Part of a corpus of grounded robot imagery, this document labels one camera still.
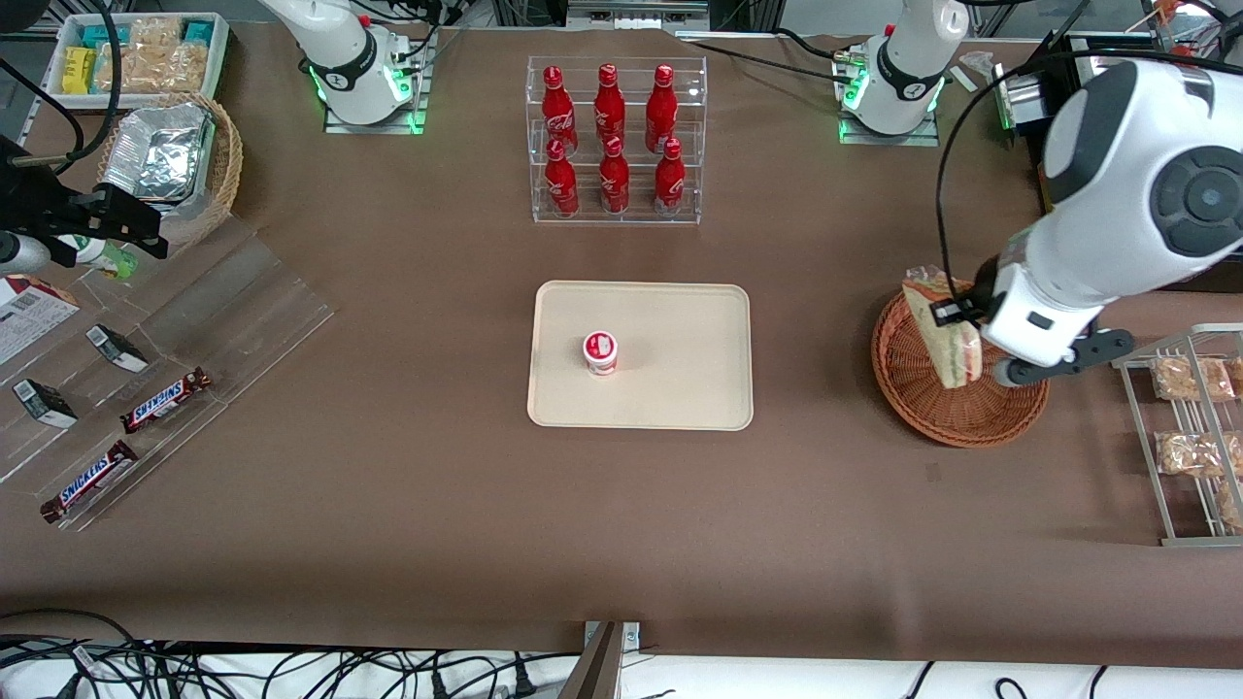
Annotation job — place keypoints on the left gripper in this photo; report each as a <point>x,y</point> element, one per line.
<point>985,280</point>

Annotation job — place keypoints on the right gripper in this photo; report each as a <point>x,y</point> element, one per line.
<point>37,210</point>

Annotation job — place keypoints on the triangle sandwich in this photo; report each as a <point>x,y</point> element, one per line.
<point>947,349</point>

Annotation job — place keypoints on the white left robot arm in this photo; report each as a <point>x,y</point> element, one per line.
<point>1097,223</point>

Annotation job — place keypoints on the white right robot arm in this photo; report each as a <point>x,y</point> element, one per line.
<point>340,49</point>

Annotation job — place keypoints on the brown round wicker basket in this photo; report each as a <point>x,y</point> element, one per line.
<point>957,413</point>

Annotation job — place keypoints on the light wicker basket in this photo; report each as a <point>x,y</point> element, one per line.
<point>225,165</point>

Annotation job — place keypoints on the cream plastic tray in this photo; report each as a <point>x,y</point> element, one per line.
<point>670,369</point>

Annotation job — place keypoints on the green white plastic bottle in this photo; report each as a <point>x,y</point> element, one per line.
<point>102,257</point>

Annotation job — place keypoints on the white red carton box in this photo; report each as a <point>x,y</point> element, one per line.
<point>29,311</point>

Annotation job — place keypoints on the aluminium foil container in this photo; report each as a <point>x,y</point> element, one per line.
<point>160,150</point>

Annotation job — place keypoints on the small black carton box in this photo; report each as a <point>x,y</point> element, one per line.
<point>44,403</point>
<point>117,348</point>

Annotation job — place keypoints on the yellow snack packet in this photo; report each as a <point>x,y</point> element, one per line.
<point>78,70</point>

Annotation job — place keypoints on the clear acrylic stepped display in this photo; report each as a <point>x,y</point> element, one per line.
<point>233,301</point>

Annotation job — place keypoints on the clear cracker bag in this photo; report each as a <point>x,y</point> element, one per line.
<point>157,32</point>
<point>155,68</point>

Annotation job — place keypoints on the Snickers chocolate bar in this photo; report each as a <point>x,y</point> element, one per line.
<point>165,400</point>
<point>89,481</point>

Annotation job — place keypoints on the teal snack packet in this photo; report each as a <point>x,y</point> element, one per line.
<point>105,36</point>
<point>198,31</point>

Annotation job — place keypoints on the white plastic bin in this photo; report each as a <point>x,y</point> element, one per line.
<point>218,58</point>

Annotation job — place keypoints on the clear bagged pastry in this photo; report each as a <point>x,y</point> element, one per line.
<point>1199,453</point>
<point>1192,379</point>
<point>1237,375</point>
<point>1233,507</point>

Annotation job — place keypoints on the clear plastic wrapper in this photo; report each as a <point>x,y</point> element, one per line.
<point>977,64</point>

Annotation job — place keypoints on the red cola bottle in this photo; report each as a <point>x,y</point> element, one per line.
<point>669,180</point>
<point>561,184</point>
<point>661,107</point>
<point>614,180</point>
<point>557,107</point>
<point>610,102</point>

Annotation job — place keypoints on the clear acrylic bottle rack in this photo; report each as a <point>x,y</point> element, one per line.
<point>621,218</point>

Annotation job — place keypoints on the small red white yogurt bottle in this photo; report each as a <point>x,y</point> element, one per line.
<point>600,354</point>

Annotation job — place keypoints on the grey metal table bracket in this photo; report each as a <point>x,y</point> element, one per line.
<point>602,670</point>

